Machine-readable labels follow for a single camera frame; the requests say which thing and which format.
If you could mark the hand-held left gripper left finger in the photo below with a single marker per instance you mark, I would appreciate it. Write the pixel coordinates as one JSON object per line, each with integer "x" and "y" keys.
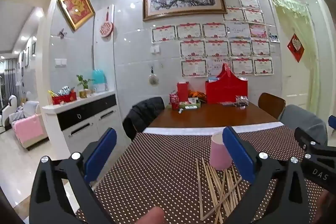
{"x": 99, "y": 153}

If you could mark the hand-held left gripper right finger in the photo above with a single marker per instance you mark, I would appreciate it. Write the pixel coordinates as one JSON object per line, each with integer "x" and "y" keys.
{"x": 239, "y": 153}

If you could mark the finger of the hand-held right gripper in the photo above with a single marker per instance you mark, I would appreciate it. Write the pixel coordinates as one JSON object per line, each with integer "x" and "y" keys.
{"x": 308, "y": 141}
{"x": 332, "y": 124}

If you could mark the pink cup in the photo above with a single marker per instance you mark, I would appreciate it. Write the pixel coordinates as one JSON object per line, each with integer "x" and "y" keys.
{"x": 218, "y": 155}

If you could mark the pile of wooden chopsticks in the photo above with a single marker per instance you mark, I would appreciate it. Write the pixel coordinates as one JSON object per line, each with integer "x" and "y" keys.
{"x": 231, "y": 187}

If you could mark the person's right hand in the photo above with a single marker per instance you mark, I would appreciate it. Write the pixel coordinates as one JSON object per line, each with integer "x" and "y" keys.
{"x": 329, "y": 201}

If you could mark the person's left hand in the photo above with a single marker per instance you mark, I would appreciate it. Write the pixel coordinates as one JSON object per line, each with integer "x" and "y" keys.
{"x": 153, "y": 216}

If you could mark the grey cloth covered chair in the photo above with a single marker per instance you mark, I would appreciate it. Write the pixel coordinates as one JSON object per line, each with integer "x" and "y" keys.
{"x": 302, "y": 119}

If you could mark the white and black sideboard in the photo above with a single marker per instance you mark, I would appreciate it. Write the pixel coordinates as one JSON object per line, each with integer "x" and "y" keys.
{"x": 78, "y": 129}

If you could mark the clear snack bag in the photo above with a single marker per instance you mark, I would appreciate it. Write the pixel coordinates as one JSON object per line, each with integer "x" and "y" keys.
{"x": 241, "y": 102}

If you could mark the brown wooden chair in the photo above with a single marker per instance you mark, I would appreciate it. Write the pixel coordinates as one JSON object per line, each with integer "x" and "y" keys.
{"x": 270, "y": 103}

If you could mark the large red gift box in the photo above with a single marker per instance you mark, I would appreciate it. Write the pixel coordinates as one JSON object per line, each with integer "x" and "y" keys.
{"x": 225, "y": 90}

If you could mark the brown dotted tablecloth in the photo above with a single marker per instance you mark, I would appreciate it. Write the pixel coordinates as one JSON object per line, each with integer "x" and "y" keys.
{"x": 162, "y": 169}

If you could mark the red basket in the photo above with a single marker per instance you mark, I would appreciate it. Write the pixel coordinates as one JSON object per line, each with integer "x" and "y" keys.
{"x": 64, "y": 98}

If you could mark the green and white box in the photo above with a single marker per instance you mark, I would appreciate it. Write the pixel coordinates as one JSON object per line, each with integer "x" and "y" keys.
{"x": 191, "y": 107}

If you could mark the pile of oranges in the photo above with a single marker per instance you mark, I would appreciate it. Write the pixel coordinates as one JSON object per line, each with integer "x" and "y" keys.
{"x": 197, "y": 94}

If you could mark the potted green plant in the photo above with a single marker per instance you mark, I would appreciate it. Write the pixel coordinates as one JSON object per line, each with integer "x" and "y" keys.
{"x": 84, "y": 82}

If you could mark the pink blanket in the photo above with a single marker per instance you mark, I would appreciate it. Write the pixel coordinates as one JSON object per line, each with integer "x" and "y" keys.
{"x": 27, "y": 129}

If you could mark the red tin can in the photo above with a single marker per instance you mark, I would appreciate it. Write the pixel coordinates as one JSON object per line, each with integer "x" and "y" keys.
{"x": 174, "y": 102}

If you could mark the small red box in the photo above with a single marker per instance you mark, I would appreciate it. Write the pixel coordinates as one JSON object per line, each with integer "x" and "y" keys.
{"x": 182, "y": 91}

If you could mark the white sofa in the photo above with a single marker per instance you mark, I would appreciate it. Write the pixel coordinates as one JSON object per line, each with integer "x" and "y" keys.
{"x": 29, "y": 108}

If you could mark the hanging silver ornament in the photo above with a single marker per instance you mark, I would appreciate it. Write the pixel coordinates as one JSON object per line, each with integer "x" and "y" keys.
{"x": 153, "y": 79}

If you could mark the light green curtain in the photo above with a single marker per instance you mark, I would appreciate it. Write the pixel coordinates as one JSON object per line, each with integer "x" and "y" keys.
{"x": 302, "y": 24}

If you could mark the gold framed red picture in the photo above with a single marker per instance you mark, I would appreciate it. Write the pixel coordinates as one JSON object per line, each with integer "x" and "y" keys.
{"x": 76, "y": 7}

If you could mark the red diamond wall decoration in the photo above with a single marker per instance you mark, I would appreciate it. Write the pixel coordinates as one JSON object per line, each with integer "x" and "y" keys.
{"x": 295, "y": 47}

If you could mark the double wall switch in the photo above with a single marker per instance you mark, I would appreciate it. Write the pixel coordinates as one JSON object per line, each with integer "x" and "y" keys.
{"x": 60, "y": 62}

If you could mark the small wall photo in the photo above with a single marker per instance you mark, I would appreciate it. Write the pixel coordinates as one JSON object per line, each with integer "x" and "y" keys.
{"x": 274, "y": 38}

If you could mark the group of wall certificates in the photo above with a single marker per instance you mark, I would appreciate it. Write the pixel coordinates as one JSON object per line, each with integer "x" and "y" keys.
{"x": 215, "y": 48}

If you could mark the white wall switch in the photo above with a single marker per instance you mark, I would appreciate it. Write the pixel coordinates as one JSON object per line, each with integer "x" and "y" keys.
{"x": 155, "y": 49}

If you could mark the round red wall ornament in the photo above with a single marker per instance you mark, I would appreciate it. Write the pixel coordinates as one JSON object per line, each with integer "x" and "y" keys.
{"x": 106, "y": 29}

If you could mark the butterfly wall decoration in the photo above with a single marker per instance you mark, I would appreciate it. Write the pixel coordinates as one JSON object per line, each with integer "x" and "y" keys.
{"x": 62, "y": 33}

